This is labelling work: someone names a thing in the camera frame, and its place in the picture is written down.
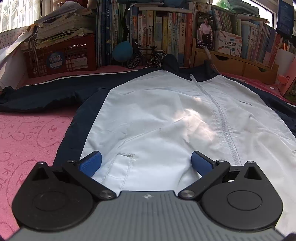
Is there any row of books on organizer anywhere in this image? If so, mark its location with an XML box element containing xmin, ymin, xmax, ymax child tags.
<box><xmin>188</xmin><ymin>1</ymin><xmax>284</xmax><ymax>69</ymax></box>

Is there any wooden desk organizer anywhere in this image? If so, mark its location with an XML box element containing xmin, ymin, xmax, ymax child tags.
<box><xmin>191</xmin><ymin>38</ymin><xmax>279</xmax><ymax>85</ymax></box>

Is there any stack of paper booklets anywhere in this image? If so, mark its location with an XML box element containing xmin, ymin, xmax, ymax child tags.
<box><xmin>30</xmin><ymin>1</ymin><xmax>96</xmax><ymax>50</ymax></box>

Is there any row of tall blue books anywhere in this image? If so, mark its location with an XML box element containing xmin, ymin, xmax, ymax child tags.
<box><xmin>96</xmin><ymin>0</ymin><xmax>130</xmax><ymax>67</ymax></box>

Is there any grey cord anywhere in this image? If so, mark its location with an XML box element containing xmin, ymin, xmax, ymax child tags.
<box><xmin>28</xmin><ymin>34</ymin><xmax>40</xmax><ymax>70</ymax></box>

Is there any black hanging strap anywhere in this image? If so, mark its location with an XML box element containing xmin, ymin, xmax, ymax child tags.
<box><xmin>120</xmin><ymin>2</ymin><xmax>131</xmax><ymax>42</ymax></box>

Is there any white box with pencil print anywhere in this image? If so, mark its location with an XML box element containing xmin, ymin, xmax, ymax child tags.
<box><xmin>214</xmin><ymin>30</ymin><xmax>243</xmax><ymax>56</ymax></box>

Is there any white paper sheet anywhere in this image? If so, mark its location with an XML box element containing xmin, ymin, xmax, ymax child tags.
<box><xmin>0</xmin><ymin>32</ymin><xmax>31</xmax><ymax>91</ymax></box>

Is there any pink toy house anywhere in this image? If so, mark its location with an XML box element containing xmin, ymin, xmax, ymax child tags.
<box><xmin>276</xmin><ymin>49</ymin><xmax>296</xmax><ymax>102</ymax></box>

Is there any teal plush ball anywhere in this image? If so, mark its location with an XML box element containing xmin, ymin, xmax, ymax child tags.
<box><xmin>112</xmin><ymin>41</ymin><xmax>134</xmax><ymax>62</ymax></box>

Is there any red plastic crate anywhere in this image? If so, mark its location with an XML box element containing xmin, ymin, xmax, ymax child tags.
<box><xmin>24</xmin><ymin>34</ymin><xmax>97</xmax><ymax>78</ymax></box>

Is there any smartphone with lit screen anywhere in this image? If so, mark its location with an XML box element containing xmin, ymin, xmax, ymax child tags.
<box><xmin>195</xmin><ymin>11</ymin><xmax>215</xmax><ymax>50</ymax></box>

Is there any grey phone lanyard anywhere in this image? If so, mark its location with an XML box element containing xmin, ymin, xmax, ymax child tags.
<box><xmin>201</xmin><ymin>45</ymin><xmax>219</xmax><ymax>75</ymax></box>

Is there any dark blue box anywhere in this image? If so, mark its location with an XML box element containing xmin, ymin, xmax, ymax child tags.
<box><xmin>276</xmin><ymin>0</ymin><xmax>294</xmax><ymax>39</ymax></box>

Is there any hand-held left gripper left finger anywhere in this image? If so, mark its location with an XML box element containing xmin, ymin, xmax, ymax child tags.
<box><xmin>31</xmin><ymin>151</ymin><xmax>116</xmax><ymax>201</ymax></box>

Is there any navy and white jacket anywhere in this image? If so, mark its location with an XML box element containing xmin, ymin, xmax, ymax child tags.
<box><xmin>0</xmin><ymin>54</ymin><xmax>296</xmax><ymax>234</ymax></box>

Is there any black miniature bicycle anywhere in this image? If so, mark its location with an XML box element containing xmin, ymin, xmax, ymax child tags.
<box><xmin>126</xmin><ymin>42</ymin><xmax>166</xmax><ymax>69</ymax></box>

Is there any wooden organizer drawer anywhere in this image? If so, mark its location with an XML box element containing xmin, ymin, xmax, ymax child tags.
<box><xmin>243</xmin><ymin>61</ymin><xmax>277</xmax><ymax>84</ymax></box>
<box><xmin>195</xmin><ymin>50</ymin><xmax>245</xmax><ymax>75</ymax></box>

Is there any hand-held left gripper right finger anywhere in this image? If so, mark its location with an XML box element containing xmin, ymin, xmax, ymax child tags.
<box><xmin>178</xmin><ymin>151</ymin><xmax>264</xmax><ymax>200</ymax></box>

